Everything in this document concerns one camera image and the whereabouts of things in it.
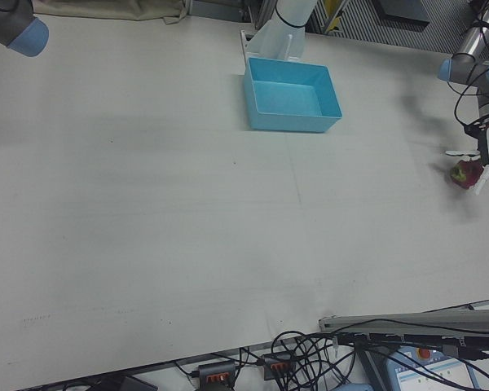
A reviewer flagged pink dragon fruit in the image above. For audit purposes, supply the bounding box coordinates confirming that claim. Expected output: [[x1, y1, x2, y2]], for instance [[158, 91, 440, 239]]
[[449, 159, 485, 191]]

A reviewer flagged light blue plastic bin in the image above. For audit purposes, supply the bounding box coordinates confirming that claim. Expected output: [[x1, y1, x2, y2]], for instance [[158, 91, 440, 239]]
[[242, 56, 344, 134]]

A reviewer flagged large grey teach pendant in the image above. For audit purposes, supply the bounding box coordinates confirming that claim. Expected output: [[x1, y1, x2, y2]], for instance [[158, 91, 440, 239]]
[[385, 345, 489, 391]]

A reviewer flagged black power strip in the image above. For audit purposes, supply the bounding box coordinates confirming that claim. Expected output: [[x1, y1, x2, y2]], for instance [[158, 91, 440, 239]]
[[197, 361, 236, 386], [262, 353, 295, 380]]

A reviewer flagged beige cloth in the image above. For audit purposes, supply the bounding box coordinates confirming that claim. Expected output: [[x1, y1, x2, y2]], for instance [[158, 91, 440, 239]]
[[31, 0, 191, 22]]

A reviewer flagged black robot hand cable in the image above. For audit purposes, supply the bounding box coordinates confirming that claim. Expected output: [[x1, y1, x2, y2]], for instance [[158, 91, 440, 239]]
[[454, 79, 489, 131]]

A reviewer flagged yellow black striped bracket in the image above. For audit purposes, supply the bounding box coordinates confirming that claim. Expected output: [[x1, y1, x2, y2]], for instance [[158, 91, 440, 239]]
[[323, 0, 350, 33]]

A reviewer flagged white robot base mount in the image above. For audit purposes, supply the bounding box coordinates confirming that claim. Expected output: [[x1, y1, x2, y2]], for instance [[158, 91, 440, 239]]
[[239, 0, 319, 77]]

